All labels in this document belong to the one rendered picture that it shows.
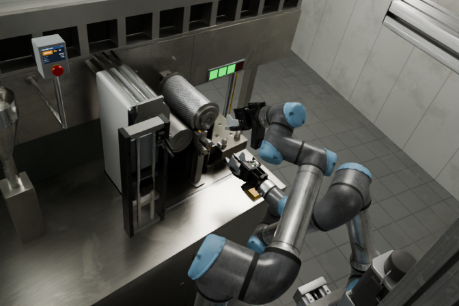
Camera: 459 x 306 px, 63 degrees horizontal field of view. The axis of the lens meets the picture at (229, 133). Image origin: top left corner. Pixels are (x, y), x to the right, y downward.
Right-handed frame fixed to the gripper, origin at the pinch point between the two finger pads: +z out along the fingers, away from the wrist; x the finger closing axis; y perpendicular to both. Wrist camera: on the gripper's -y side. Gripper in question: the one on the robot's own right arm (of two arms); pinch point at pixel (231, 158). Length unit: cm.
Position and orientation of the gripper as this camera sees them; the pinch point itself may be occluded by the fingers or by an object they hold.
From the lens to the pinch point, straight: 163.8
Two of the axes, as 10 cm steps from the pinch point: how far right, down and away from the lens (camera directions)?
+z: -6.3, -5.8, 5.1
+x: -7.6, 3.4, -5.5
